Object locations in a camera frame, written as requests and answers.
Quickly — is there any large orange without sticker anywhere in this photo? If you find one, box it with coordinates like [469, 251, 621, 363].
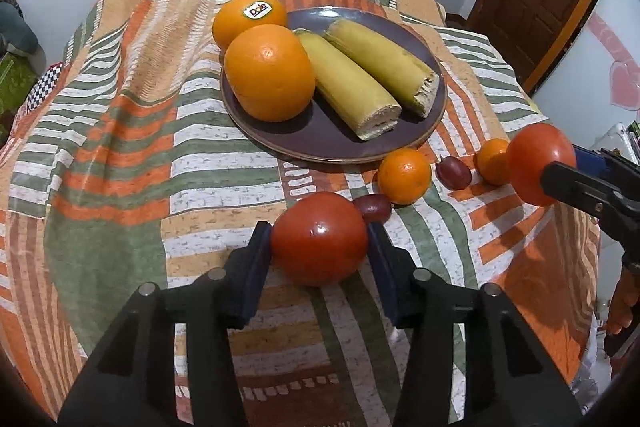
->
[224, 24, 316, 122]

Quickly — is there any grey plush toy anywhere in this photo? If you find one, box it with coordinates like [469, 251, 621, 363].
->
[0, 2, 39, 56]

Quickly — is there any dark red grape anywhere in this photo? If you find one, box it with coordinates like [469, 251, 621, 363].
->
[352, 194, 393, 225]
[436, 156, 472, 191]

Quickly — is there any small mandarin orange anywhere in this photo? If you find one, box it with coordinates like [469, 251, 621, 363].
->
[475, 139, 510, 186]
[376, 147, 432, 206]

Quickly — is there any red tomato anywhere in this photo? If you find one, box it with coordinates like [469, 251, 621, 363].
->
[270, 192, 368, 287]
[506, 122, 577, 207]

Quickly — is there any person's right hand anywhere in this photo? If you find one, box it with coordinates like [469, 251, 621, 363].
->
[606, 268, 639, 335]

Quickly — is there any long yellow banana piece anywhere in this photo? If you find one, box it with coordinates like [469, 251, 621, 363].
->
[294, 28, 401, 141]

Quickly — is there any patchwork striped bedspread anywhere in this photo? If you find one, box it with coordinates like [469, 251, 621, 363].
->
[1, 0, 599, 426]

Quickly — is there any purple round plate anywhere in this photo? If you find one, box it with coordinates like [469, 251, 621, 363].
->
[220, 6, 448, 165]

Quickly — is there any large orange with Dole sticker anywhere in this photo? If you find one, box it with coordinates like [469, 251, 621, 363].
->
[212, 0, 288, 52]

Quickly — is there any short yellow banana piece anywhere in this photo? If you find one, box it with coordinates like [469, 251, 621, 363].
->
[323, 18, 440, 118]

